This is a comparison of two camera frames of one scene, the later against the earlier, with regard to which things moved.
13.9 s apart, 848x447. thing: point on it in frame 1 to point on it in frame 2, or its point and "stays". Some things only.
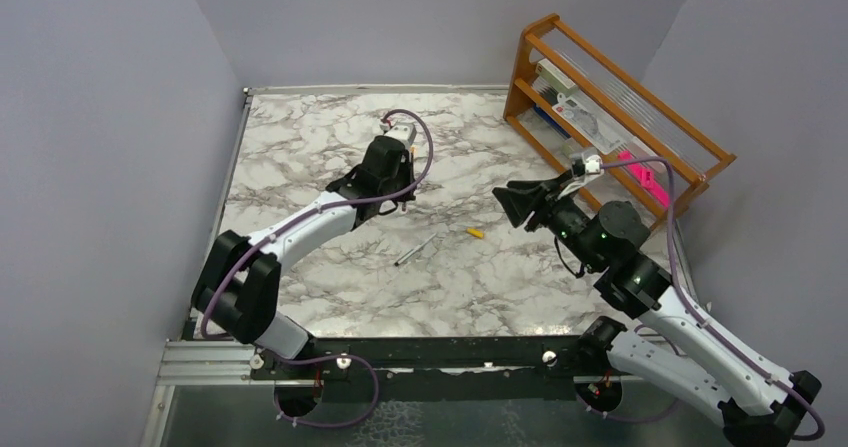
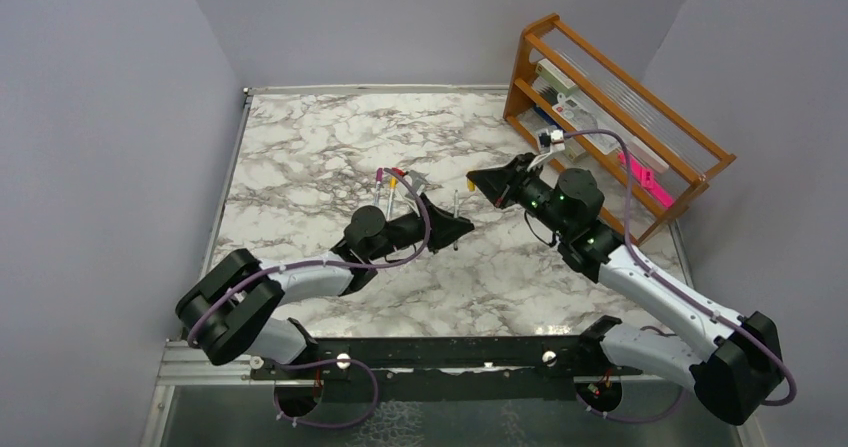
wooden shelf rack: x=611 y=139 stays
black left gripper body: x=403 y=180 to x=404 y=231
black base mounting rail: x=326 y=357 stays
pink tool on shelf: x=645 y=177 stays
